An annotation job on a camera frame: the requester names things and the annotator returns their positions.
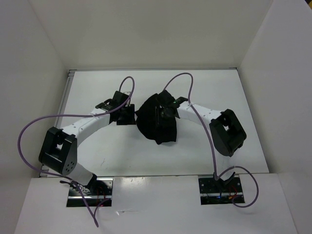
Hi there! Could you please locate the black skirt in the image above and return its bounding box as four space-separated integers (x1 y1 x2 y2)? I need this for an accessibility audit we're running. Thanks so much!
135 90 177 145

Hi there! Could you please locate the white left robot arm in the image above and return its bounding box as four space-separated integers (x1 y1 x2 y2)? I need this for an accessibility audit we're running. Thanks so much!
39 102 135 195

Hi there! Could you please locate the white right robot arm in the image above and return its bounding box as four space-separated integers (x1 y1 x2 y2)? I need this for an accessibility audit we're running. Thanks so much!
157 97 247 192

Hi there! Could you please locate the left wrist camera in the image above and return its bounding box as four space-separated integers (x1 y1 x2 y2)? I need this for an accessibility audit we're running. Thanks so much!
112 91 129 106

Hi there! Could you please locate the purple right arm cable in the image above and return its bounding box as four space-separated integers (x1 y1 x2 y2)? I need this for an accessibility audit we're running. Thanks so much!
163 72 259 208

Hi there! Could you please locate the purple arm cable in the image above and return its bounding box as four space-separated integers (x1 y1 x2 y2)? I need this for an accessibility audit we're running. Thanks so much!
163 72 259 208
17 76 136 228

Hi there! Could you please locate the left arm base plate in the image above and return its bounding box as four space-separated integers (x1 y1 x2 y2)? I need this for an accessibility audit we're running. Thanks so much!
66 177 114 208

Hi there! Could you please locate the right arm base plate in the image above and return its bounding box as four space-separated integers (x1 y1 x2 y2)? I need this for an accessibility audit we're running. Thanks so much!
198 175 245 205

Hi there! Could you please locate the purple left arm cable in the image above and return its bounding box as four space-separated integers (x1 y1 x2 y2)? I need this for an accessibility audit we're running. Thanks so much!
17 76 136 228

